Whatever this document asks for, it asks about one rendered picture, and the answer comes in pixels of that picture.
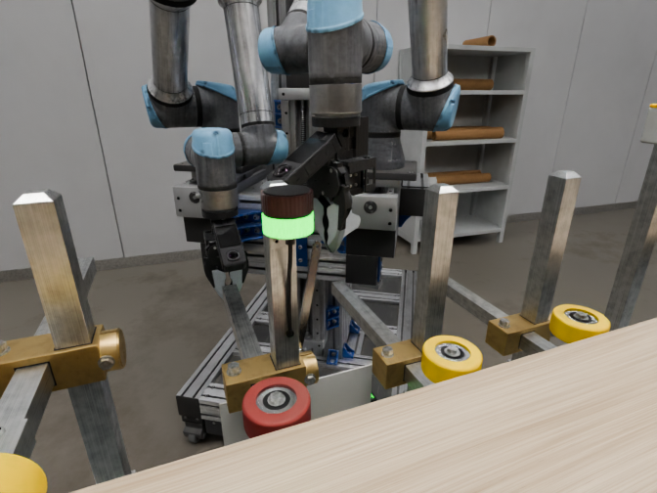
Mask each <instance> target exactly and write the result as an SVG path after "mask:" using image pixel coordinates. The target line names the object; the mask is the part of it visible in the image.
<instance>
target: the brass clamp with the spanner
mask: <svg viewBox="0 0 657 493"><path fill-rule="evenodd" d="M234 362H237V363H240V368H241V373H240V374H239V375H238V376H236V377H229V376H228V375H227V373H226V372H227V370H228V364H229V363H226V364H222V366H221V368H222V376H223V384H224V391H225V396H226V401H227V406H228V411H229V413H230V414H231V413H235V412H238V411H241V410H242V407H241V404H242V400H243V397H244V395H245V394H246V392H247V391H248V390H249V389H250V388H251V387H252V386H253V385H255V384H256V383H258V382H260V381H263V380H265V379H268V378H274V377H286V378H291V379H294V380H297V381H300V382H301V383H303V384H304V385H305V386H306V387H307V385H311V384H314V383H317V382H318V380H319V368H318V364H317V360H316V357H315V355H314V353H313V352H312V351H311V350H308V351H304V352H300V353H299V363H300V364H298V365H293V366H289V367H285V368H281V369H276V367H275V364H274V362H273V359H272V357H271V353H268V354H264V355H260V356H255V357H251V358H247V359H242V360H239V361H234Z"/></svg>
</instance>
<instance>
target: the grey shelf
mask: <svg viewBox="0 0 657 493"><path fill-rule="evenodd" d="M535 52H536V48H527V47H504V46H479V45H456V44H448V64H447V71H449V72H450V73H451V74H452V75H453V76H454V78H457V79H493V81H494V86H493V88H492V90H460V100H459V105H458V109H457V113H456V116H455V120H454V122H453V125H452V127H453V126H491V127H502V128H503V129H504V136H503V137H502V138H497V139H469V140H441V141H433V140H432V139H427V131H419V130H401V136H400V141H401V145H402V149H403V153H404V157H405V160H414V161H416V162H417V167H416V173H429V172H446V171H463V170H481V173H490V174H491V176H492V178H491V181H489V182H479V183H468V184H457V185H451V186H453V187H454V188H455V189H456V190H457V191H459V199H458V207H457V215H456V223H455V231H454V238H455V237H463V236H471V235H480V234H488V233H496V232H498V234H497V239H496V242H498V243H502V242H503V239H504V228H505V222H506V218H507V212H508V206H509V200H510V194H511V188H512V183H513V177H514V171H515V165H516V160H517V155H518V149H519V143H520V137H521V131H522V125H523V120H524V114H525V109H526V103H527V97H528V91H529V86H530V80H531V74H532V68H533V62H534V58H535ZM411 76H412V59H411V48H406V49H401V50H400V51H399V67H398V79H403V80H404V82H405V85H407V80H408V79H409V78H410V77H411ZM481 124H482V125H481ZM422 217H423V216H411V217H410V218H408V219H407V220H406V221H405V223H404V224H403V226H402V227H398V235H399V236H400V237H402V238H403V239H405V240H406V241H408V242H409V243H411V254H416V252H417V242H420V239H421V228H422Z"/></svg>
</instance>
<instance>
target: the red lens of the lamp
mask: <svg viewBox="0 0 657 493"><path fill-rule="evenodd" d="M309 189H310V190H311V192H310V193H309V194H306V195H303V196H297V197H272V196H268V195H265V194H263V190H264V189H263V190H261V191H260V198H261V211H262V213H264V214H266V215H269V216H274V217H297V216H303V215H306V214H309V213H311V212H312V211H313V210H314V195H313V190H312V189H311V188H309Z"/></svg>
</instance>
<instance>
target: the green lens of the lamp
mask: <svg viewBox="0 0 657 493"><path fill-rule="evenodd" d="M262 228H263V234H264V235H266V236H268V237H270V238H275V239H297V238H303V237H306V236H309V235H311V234H312V233H313V232H314V211H312V213H311V214H310V215H308V216H306V217H303V218H298V219H274V218H269V217H267V216H265V215H264V214H263V213H262Z"/></svg>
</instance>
